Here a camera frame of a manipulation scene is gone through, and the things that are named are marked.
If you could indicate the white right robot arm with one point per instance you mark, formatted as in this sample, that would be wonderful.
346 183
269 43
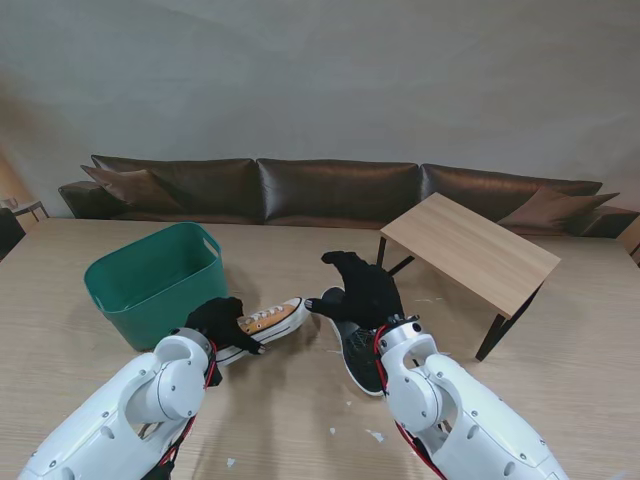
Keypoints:
450 400

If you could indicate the green plastic basket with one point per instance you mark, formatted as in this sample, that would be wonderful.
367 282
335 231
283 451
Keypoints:
150 280

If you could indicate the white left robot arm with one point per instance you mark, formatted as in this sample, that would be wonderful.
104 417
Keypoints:
125 410

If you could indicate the small wooden shelf black legs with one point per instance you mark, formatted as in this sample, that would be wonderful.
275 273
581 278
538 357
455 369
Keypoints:
470 245

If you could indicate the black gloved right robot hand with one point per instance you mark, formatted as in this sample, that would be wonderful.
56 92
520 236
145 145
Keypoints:
370 295

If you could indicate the yellow canvas sneaker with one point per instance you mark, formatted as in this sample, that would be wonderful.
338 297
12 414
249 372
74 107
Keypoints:
275 320
360 355

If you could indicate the wooden side table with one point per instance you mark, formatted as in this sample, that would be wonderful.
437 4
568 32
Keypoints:
27 207

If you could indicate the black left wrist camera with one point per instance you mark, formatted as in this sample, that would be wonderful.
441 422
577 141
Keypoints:
215 375

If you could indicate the dark chair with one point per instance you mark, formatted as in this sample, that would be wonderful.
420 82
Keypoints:
9 230

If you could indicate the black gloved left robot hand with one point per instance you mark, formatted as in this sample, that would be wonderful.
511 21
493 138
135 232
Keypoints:
220 320

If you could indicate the dark brown leather sofa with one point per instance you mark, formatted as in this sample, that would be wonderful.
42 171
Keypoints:
335 190

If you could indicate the brown leather cushion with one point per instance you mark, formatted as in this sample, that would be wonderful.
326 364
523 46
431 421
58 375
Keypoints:
555 210
130 187

